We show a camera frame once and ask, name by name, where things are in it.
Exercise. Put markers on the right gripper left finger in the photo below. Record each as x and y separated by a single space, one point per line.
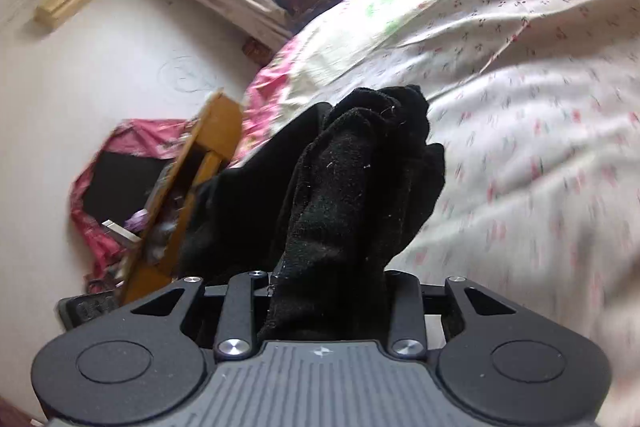
235 334

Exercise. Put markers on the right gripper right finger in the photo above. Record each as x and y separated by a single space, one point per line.
406 337

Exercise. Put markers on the black pants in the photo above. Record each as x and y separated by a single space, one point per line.
325 204

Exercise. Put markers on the pink cloth over television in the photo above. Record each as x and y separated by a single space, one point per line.
157 138

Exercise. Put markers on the black television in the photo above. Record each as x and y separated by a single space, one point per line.
120 186

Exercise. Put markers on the wooden tv cabinet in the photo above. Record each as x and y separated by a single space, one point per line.
152 262

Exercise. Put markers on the cherry print bed sheet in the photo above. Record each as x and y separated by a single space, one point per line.
537 105

